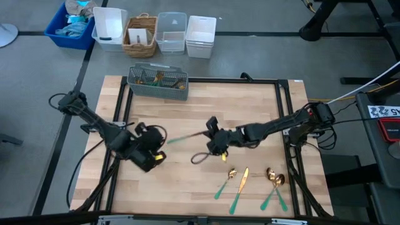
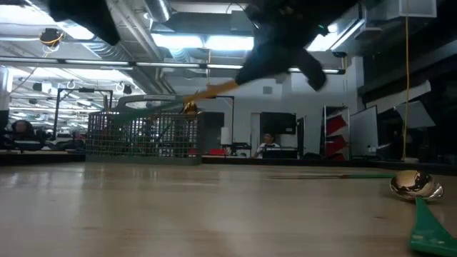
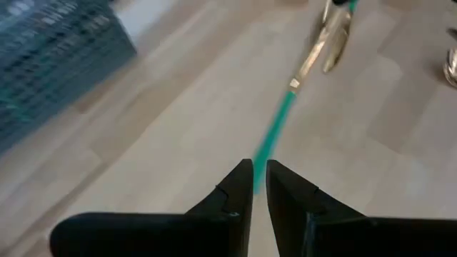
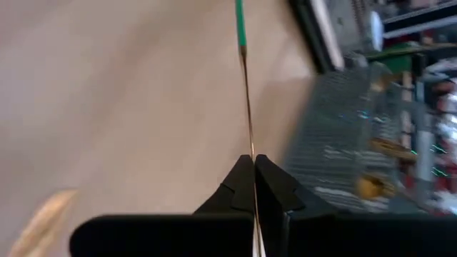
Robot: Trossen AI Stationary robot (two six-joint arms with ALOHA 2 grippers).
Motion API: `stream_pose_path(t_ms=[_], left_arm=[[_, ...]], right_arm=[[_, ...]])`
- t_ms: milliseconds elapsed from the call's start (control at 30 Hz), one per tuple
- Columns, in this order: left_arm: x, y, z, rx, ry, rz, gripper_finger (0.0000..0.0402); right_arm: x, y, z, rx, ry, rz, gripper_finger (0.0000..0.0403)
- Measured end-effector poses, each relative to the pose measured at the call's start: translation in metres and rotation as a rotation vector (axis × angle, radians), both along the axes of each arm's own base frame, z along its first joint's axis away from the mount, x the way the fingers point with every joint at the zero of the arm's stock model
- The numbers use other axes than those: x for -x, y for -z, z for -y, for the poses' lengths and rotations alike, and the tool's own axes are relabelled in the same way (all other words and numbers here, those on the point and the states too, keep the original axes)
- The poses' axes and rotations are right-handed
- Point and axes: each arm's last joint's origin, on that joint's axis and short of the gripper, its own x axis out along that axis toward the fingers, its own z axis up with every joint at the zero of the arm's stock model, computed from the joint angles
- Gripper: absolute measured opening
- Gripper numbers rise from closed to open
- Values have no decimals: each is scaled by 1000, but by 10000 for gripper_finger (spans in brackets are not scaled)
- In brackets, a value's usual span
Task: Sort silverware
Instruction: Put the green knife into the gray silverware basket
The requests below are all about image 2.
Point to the silver air duct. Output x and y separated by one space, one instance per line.
159 10

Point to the black cabinet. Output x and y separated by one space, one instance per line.
214 132

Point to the white board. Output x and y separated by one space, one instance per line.
364 132

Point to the black monitor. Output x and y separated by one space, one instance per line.
278 123

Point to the bright ceiling light panel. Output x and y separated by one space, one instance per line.
214 43

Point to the black gantry frame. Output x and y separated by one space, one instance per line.
57 114

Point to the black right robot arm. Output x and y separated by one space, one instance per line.
292 12

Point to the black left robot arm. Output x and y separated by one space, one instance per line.
89 18

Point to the long ceiling light strip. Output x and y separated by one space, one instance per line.
168 65

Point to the white paper roll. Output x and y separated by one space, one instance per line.
225 135

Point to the grey plastic cutlery basket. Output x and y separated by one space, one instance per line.
143 158

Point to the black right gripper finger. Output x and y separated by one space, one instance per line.
273 68
257 60

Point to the red shelving rack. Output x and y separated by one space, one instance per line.
335 125

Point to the person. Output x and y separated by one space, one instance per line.
267 146
23 128

